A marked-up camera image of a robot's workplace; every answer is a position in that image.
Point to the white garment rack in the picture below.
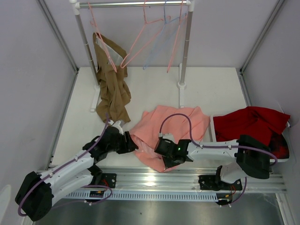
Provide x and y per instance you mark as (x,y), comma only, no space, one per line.
(76,6)

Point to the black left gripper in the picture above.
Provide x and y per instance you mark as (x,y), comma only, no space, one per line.
(128,146)

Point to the pink hanger holding tan skirt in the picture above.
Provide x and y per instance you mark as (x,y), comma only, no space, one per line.
(98,34)

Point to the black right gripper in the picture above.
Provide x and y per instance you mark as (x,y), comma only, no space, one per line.
(169,164)

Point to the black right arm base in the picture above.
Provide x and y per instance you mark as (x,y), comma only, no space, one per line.
(214,183)

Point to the tan brown skirt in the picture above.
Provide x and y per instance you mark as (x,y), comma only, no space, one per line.
(114,92)

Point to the pink skirt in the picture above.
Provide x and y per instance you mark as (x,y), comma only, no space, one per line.
(146,132)

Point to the red garment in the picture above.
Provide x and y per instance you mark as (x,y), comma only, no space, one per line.
(248,124)

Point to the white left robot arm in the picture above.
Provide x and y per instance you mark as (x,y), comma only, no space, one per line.
(39,192)

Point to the white perforated basket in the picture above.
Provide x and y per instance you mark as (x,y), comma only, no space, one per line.
(286,145)

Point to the white slotted cable duct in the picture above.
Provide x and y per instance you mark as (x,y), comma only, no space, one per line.
(144,196)

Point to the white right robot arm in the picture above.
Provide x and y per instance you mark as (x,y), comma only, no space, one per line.
(245,157)

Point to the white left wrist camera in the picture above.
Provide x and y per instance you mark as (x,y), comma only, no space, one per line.
(118,124)

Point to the aluminium mounting rail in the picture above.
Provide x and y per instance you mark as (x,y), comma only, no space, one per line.
(183,180)

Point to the blue wire hanger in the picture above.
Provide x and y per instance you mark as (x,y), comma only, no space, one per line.
(169,31)

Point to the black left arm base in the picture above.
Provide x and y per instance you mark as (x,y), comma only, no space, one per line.
(100,178)

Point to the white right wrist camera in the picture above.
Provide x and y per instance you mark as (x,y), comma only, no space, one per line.
(168,137)

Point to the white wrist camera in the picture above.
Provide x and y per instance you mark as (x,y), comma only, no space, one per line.
(168,137)
(118,124)

